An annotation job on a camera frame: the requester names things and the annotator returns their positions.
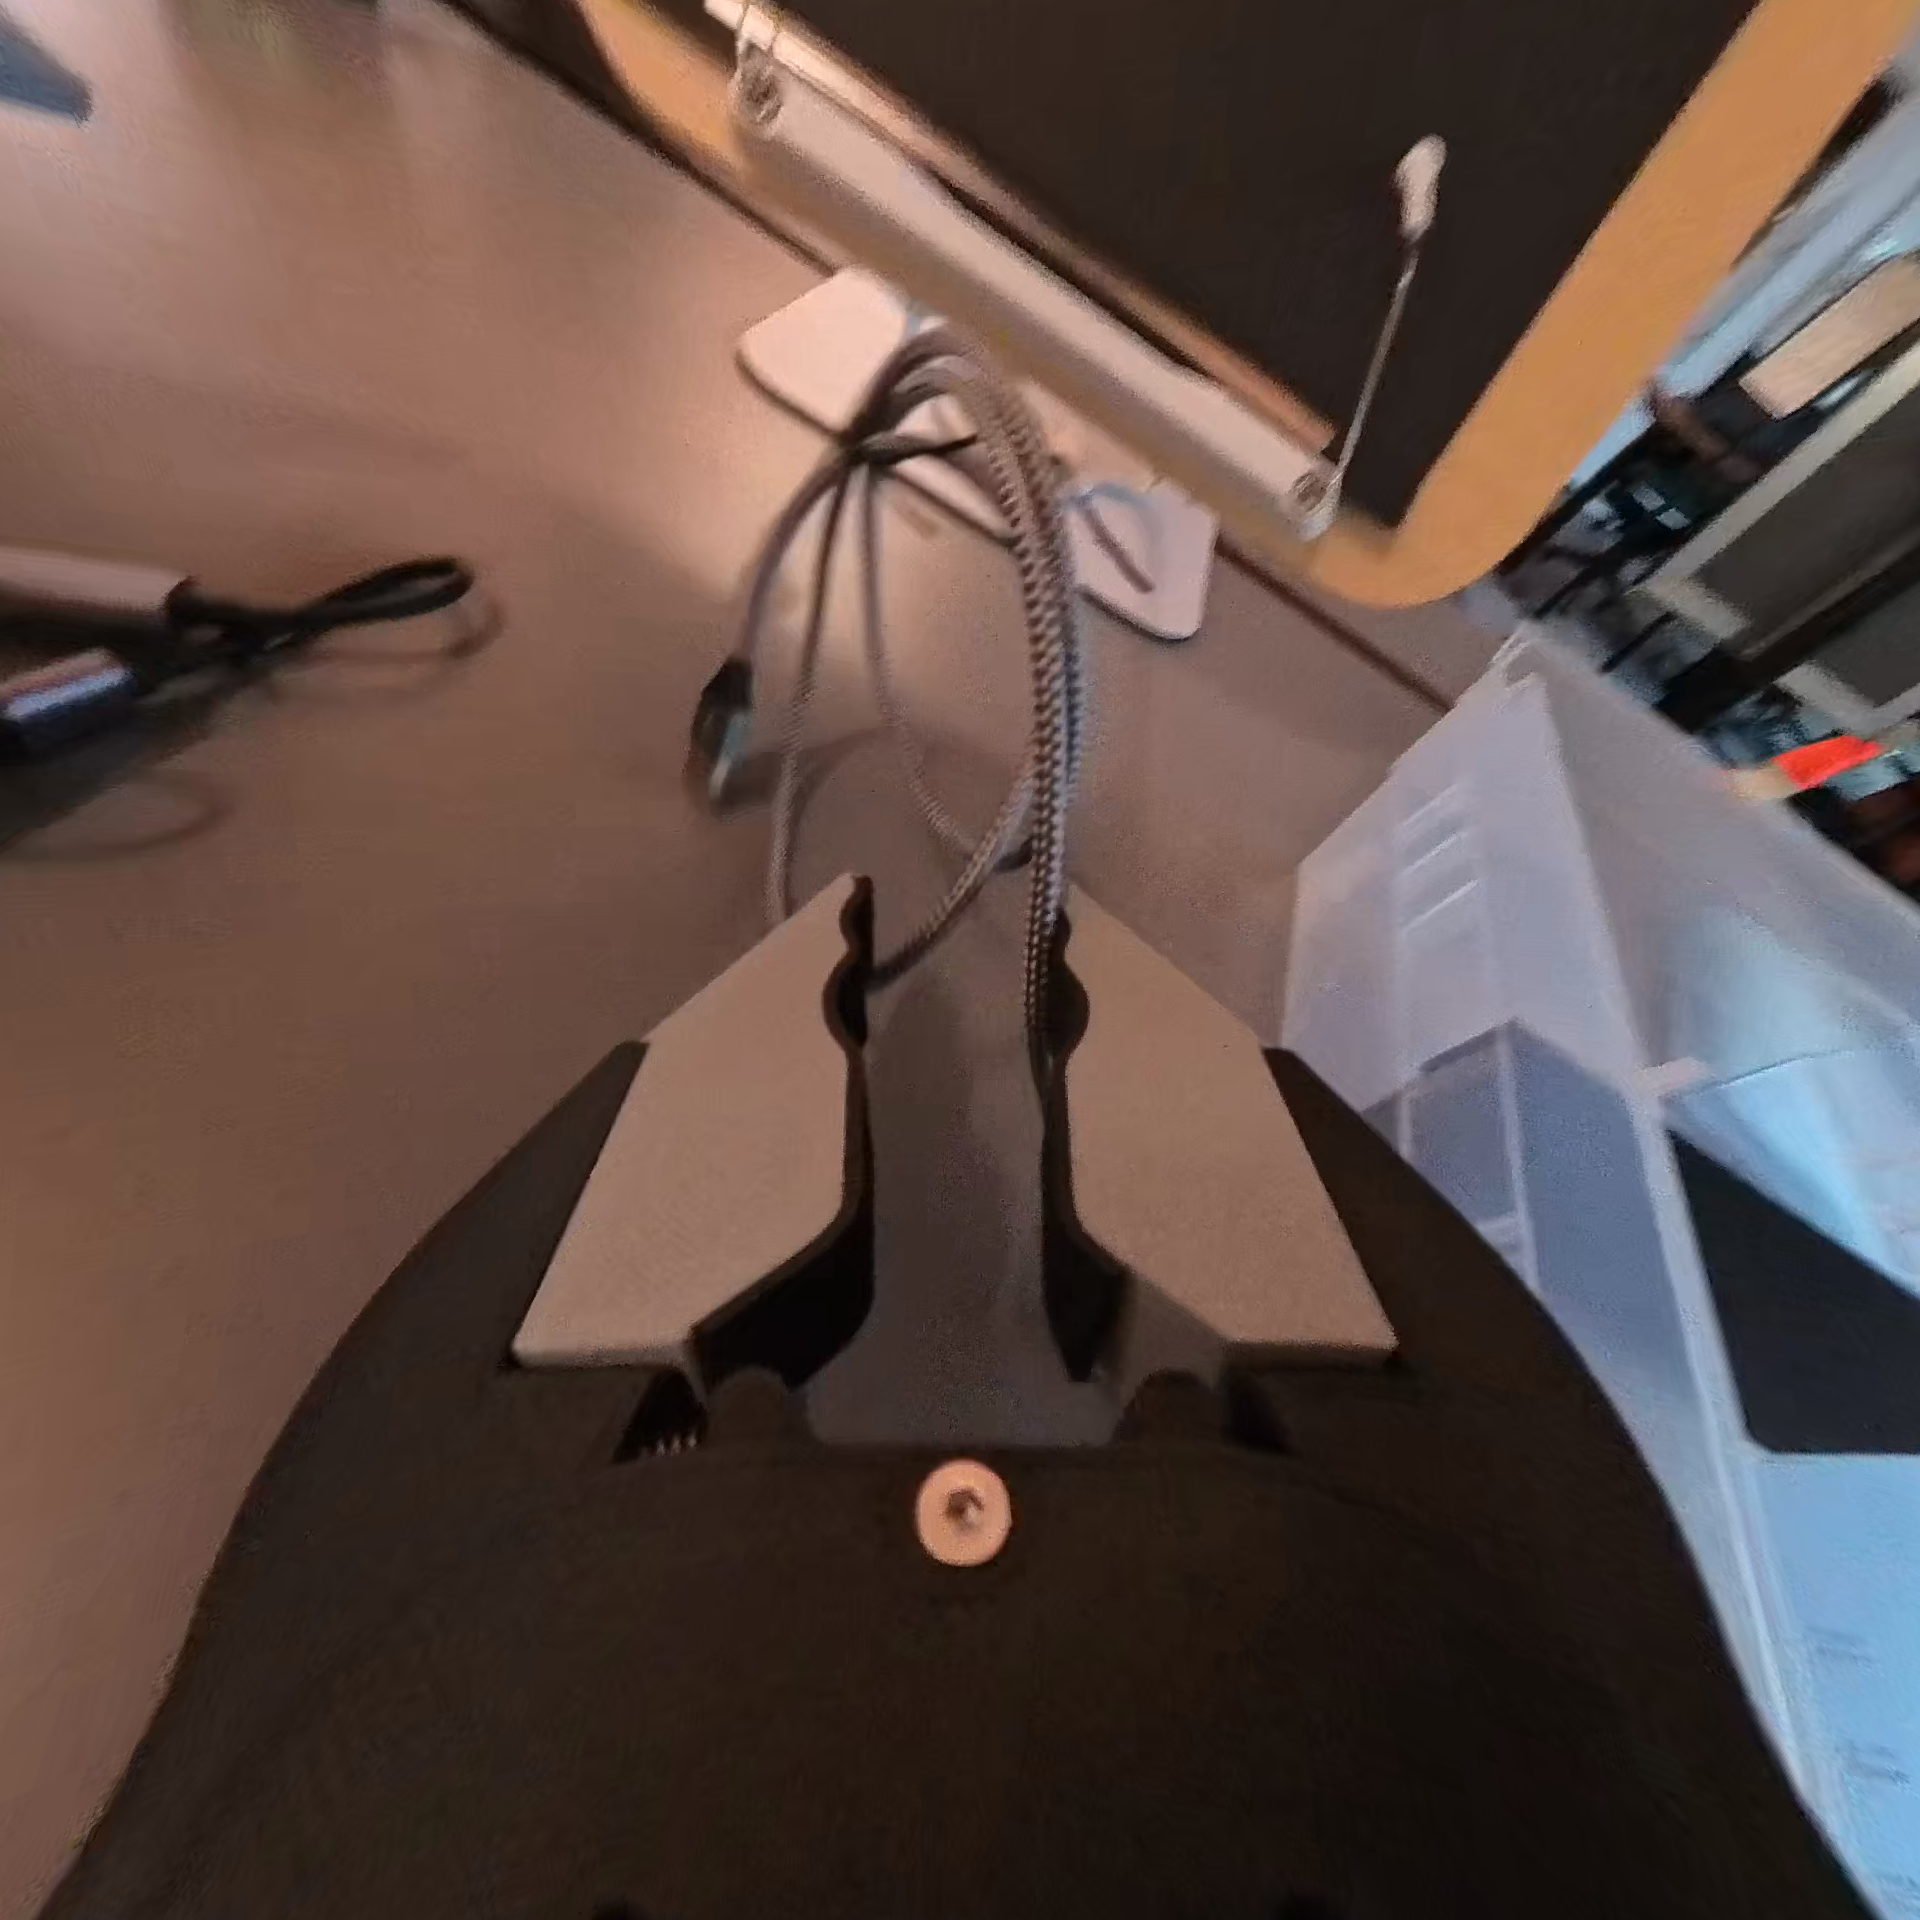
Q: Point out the black board with wooden rim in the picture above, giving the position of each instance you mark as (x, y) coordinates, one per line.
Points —
(1201, 150)

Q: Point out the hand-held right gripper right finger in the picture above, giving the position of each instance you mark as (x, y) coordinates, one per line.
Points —
(1215, 1201)

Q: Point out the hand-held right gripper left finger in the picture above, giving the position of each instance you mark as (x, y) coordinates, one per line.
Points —
(704, 1201)

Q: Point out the white stand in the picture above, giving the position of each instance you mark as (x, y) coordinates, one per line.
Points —
(819, 352)

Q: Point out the clear plastic bin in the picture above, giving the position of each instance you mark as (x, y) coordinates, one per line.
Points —
(1499, 902)

